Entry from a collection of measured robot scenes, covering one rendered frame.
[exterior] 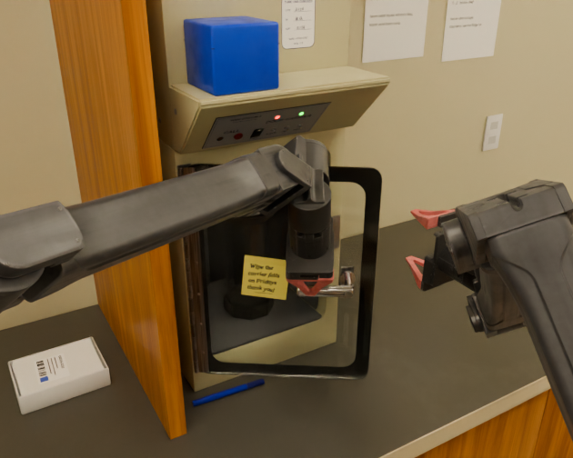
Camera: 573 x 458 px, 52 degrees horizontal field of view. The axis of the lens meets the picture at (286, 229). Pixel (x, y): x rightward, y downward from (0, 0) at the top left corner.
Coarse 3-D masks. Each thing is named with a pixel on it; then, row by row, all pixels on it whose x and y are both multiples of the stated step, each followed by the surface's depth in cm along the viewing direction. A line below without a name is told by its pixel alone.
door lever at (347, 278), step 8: (344, 280) 96; (352, 280) 96; (328, 288) 92; (336, 288) 92; (344, 288) 92; (352, 288) 92; (320, 296) 93; (328, 296) 92; (336, 296) 92; (344, 296) 92; (352, 296) 92
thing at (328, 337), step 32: (352, 192) 90; (224, 224) 94; (256, 224) 93; (352, 224) 92; (224, 256) 96; (352, 256) 95; (224, 288) 99; (288, 288) 98; (224, 320) 102; (256, 320) 101; (288, 320) 101; (320, 320) 100; (352, 320) 100; (224, 352) 104; (256, 352) 104; (288, 352) 104; (320, 352) 103; (352, 352) 103
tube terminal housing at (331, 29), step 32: (160, 0) 81; (192, 0) 83; (224, 0) 85; (256, 0) 87; (320, 0) 93; (160, 32) 83; (320, 32) 95; (160, 64) 86; (288, 64) 94; (320, 64) 97; (160, 96) 90; (160, 128) 93; (192, 160) 92; (224, 160) 95; (192, 352) 106; (192, 384) 110
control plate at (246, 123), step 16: (256, 112) 84; (272, 112) 85; (288, 112) 87; (320, 112) 91; (224, 128) 85; (240, 128) 87; (256, 128) 89; (272, 128) 91; (288, 128) 93; (304, 128) 95; (208, 144) 88; (224, 144) 90
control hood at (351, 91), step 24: (312, 72) 94; (336, 72) 94; (360, 72) 94; (192, 96) 79; (216, 96) 78; (240, 96) 80; (264, 96) 81; (288, 96) 83; (312, 96) 86; (336, 96) 89; (360, 96) 92; (192, 120) 80; (336, 120) 97; (192, 144) 86
